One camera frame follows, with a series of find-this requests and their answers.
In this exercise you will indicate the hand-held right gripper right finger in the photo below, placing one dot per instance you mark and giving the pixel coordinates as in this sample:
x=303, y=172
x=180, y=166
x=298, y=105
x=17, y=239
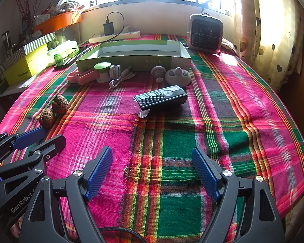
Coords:
x=205, y=174

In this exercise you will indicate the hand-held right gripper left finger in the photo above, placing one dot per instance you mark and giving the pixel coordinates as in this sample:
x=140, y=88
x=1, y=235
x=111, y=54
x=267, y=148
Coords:
x=98, y=174

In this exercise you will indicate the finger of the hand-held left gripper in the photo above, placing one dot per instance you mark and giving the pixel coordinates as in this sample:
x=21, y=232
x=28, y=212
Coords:
x=27, y=137
x=50, y=146

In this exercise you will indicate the brown wrinkled walnut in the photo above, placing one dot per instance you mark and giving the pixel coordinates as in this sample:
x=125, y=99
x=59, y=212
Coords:
x=47, y=117
x=60, y=103

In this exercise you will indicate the pink plastic clip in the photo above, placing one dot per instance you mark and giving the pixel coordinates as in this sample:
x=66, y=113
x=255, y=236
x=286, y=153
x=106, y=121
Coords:
x=72, y=78
x=87, y=77

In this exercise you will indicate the black bike light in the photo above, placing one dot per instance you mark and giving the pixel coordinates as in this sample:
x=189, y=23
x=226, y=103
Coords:
x=157, y=98

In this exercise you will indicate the white round USB gadget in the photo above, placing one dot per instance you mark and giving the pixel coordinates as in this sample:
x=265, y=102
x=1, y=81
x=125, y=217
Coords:
x=115, y=71

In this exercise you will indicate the grey white panda gadget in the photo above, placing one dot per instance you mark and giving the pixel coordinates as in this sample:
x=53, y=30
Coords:
x=174, y=78

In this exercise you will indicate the small grey mushroom figure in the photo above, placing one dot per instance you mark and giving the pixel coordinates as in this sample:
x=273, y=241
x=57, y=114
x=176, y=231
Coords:
x=158, y=70

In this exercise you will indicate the green white cardboard box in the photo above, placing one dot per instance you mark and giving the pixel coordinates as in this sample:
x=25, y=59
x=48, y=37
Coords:
x=141, y=64

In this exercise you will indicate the pink green plaid blanket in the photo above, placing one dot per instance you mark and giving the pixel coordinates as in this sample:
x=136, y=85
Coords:
x=167, y=144

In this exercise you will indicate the white paper sheet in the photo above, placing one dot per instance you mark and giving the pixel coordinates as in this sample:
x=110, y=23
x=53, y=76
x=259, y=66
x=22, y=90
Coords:
x=10, y=88

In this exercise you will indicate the yellow green carton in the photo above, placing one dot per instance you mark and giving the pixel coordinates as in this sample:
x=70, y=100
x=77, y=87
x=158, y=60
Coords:
x=22, y=68

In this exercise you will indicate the black smartphone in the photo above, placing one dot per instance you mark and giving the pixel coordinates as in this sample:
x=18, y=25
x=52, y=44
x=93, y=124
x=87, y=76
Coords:
x=65, y=62

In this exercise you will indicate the green white striped box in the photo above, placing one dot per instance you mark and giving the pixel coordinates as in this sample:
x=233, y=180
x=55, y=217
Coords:
x=38, y=41

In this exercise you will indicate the green tissue pack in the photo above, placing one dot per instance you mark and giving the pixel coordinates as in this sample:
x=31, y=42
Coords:
x=63, y=46

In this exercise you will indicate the dark steel flask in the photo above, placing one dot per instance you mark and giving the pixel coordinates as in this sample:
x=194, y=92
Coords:
x=5, y=40

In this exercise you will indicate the orange plastic tray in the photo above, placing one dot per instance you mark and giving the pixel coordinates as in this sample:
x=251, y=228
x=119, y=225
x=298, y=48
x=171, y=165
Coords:
x=58, y=21

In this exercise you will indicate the red dried branches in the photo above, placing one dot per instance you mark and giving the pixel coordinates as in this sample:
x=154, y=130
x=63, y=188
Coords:
x=25, y=12

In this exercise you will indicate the black charger adapter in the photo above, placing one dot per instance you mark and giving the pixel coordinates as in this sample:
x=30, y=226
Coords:
x=109, y=29

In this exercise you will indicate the white power strip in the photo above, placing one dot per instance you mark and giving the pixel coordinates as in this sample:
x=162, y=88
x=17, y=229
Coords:
x=126, y=36

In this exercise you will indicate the crumpled plastic bags pile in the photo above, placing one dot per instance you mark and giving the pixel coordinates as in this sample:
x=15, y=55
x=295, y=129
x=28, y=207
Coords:
x=65, y=3

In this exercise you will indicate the grey space heater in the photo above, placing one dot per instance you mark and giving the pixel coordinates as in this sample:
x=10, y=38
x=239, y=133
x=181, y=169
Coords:
x=205, y=33

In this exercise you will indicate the cream heart print curtain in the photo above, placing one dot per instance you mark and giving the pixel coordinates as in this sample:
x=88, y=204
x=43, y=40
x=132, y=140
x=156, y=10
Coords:
x=273, y=30

